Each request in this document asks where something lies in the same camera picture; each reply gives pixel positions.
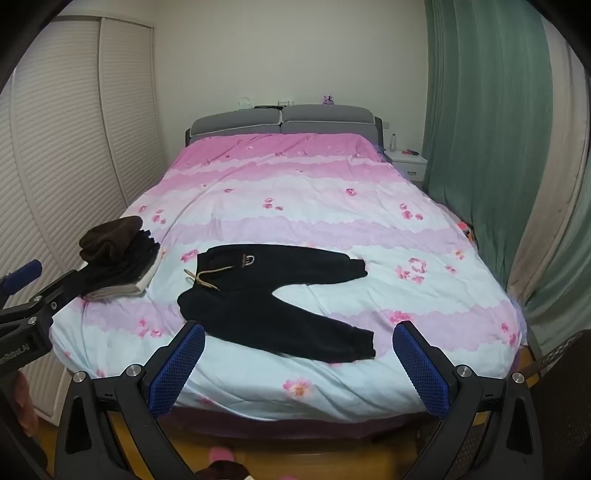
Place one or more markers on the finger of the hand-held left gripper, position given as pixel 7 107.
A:
pixel 60 288
pixel 25 272

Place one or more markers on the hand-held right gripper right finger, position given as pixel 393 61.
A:
pixel 420 374

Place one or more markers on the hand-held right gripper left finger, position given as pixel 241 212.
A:
pixel 180 369

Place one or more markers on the folded brown pants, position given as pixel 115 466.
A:
pixel 111 235

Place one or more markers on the person's left hand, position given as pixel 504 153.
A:
pixel 25 406

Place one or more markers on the folded black clothes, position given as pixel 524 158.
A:
pixel 124 270

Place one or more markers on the folded beige cloth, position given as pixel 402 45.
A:
pixel 145 277

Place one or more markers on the pink slipper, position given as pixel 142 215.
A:
pixel 222 456

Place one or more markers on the dark red cloth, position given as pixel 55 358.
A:
pixel 224 471

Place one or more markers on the white louvered wardrobe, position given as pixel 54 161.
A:
pixel 69 138

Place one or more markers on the dark chair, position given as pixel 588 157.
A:
pixel 561 406

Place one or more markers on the orange and pink toy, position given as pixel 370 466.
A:
pixel 465 229

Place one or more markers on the bed with pink floral duvet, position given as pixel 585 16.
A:
pixel 286 198

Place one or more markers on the white nightstand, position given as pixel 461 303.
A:
pixel 408 164

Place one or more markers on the clear water bottle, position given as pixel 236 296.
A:
pixel 394 143

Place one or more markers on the grey headboard cushion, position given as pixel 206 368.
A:
pixel 328 117
pixel 235 123

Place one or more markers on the clear plastic bag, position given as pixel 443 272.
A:
pixel 244 102

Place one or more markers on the green curtain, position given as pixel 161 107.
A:
pixel 480 115

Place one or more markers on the flat black item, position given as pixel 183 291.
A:
pixel 268 107

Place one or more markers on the purple toy figure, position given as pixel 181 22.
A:
pixel 329 100

